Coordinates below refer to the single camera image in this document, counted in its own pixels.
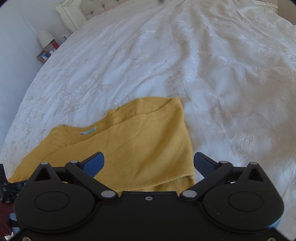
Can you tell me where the red box on nightstand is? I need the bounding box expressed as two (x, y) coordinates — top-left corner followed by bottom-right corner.
(49, 40), (59, 54)

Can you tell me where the white embroidered bedspread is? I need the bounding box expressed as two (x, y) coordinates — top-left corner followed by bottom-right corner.
(0, 0), (296, 209)

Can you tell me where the yellow knitted sweater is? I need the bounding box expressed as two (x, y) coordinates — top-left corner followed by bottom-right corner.
(10, 97), (195, 192)

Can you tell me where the cream tufted headboard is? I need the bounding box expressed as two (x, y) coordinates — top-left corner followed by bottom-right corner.
(54, 0), (125, 33)

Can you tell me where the white bedside lamp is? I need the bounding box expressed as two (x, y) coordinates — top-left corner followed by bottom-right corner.
(37, 30), (55, 48)

